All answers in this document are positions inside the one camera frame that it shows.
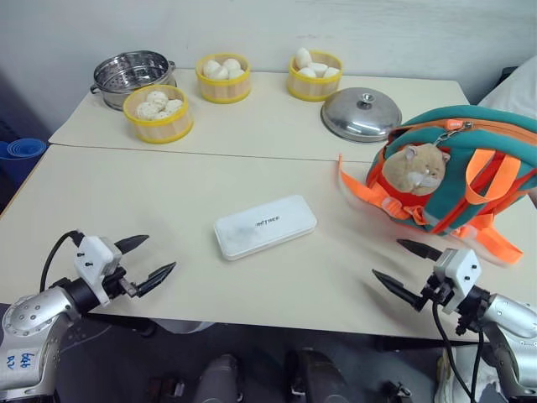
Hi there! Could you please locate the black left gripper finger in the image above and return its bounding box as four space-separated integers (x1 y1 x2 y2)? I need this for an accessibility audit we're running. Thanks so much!
134 261 178 298
113 233 151 254

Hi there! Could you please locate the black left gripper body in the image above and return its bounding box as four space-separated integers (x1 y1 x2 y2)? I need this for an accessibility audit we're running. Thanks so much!
102 265 140 299

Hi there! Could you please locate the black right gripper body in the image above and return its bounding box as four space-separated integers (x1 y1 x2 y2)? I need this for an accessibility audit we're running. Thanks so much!
420 274 455 306

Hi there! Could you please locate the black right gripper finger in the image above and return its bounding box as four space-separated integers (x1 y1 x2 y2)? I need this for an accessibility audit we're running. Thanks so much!
396 238 445 262
371 269 425 312

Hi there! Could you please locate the white rectangular case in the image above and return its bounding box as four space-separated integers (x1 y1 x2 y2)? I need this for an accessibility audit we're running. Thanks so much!
212 193 319 262

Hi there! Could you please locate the teal and orange backpack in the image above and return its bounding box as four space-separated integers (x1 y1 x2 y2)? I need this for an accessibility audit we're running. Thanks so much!
337 104 537 266

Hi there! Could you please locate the tan hamster plush toy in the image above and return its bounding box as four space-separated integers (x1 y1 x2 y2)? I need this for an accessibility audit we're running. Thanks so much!
382 142 452 196

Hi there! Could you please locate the yellow-rimmed basket with speckled buns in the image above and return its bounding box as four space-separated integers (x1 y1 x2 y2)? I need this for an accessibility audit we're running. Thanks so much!
122 84 195 145

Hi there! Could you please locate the grey rounded shape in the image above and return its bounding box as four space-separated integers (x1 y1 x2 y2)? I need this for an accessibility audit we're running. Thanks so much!
196 353 245 403

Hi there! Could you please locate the dark rounded shape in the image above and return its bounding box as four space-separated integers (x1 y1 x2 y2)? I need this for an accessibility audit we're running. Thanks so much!
284 347 350 403

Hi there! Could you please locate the blue rolled mat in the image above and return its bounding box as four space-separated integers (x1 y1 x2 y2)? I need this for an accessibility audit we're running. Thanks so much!
0 138 48 171

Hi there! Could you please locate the stainless steel pot lid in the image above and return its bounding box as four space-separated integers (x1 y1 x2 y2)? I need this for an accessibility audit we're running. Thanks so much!
320 86 403 144

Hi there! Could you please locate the stainless steel steamer pot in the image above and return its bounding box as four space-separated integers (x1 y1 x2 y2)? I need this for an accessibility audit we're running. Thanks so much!
89 50 178 113

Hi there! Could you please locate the yellow-rimmed wooden steamer basket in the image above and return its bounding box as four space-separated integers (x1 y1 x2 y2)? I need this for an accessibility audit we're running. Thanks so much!
195 52 253 105
285 50 344 103

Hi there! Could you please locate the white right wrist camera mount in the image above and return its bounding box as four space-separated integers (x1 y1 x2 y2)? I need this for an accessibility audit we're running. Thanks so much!
431 248 482 316

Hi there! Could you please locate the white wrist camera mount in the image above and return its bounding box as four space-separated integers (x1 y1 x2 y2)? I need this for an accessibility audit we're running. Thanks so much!
74 235 124 305
431 248 482 316

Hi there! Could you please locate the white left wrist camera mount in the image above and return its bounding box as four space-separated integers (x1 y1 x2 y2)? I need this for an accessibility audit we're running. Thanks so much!
74 235 124 305

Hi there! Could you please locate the black table frame bar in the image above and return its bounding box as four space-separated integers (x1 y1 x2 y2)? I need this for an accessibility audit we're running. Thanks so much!
81 312 157 338

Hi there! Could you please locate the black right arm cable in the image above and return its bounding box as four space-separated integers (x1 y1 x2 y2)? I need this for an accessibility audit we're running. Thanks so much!
430 298 484 403

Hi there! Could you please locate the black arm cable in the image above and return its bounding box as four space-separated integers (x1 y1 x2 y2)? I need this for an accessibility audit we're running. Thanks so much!
430 298 484 403
39 228 86 293

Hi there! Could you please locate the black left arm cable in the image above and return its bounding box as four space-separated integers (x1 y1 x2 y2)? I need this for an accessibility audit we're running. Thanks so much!
39 228 86 293

